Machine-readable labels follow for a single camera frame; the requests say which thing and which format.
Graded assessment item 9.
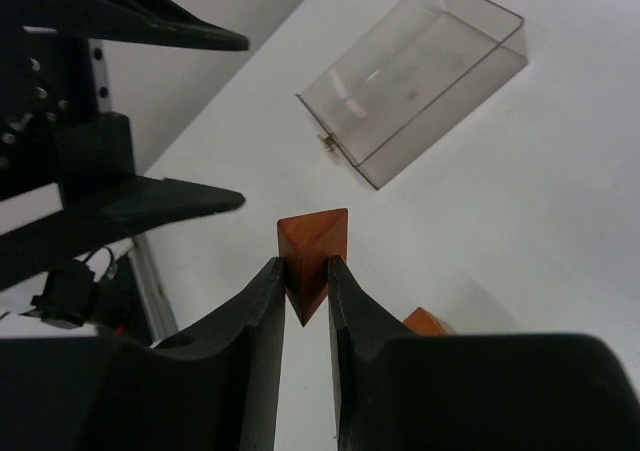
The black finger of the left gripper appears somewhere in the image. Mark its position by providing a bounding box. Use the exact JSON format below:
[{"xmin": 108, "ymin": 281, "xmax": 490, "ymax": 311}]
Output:
[{"xmin": 19, "ymin": 0, "xmax": 249, "ymax": 51}]

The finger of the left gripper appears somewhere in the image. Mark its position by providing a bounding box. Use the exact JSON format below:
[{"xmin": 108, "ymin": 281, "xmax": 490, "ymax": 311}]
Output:
[{"xmin": 1, "ymin": 177, "xmax": 245, "ymax": 290}]

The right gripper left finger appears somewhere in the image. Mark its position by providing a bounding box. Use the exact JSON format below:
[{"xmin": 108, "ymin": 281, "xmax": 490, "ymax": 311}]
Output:
[{"xmin": 1, "ymin": 258, "xmax": 285, "ymax": 450}]

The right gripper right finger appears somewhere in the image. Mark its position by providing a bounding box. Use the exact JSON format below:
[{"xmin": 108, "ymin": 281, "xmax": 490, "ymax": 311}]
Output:
[{"xmin": 327, "ymin": 256, "xmax": 639, "ymax": 450}]

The long red-brown wood block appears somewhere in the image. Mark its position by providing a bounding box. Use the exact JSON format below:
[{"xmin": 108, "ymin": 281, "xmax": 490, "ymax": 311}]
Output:
[{"xmin": 403, "ymin": 307, "xmax": 456, "ymax": 336}]

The small red-brown wood block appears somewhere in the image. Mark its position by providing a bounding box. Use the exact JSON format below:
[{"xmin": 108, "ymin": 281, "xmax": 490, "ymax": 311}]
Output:
[{"xmin": 277, "ymin": 208, "xmax": 348, "ymax": 326}]

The clear plastic box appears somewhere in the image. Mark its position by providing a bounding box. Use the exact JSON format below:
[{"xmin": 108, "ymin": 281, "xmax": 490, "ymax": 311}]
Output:
[{"xmin": 298, "ymin": 0, "xmax": 528, "ymax": 189}]

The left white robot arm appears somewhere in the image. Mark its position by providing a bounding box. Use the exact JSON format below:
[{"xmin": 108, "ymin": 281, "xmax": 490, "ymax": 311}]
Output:
[{"xmin": 1, "ymin": 0, "xmax": 249, "ymax": 340}]

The left aluminium rail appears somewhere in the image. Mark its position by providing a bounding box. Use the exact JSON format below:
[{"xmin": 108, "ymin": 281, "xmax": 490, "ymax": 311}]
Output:
[{"xmin": 128, "ymin": 235, "xmax": 178, "ymax": 343}]

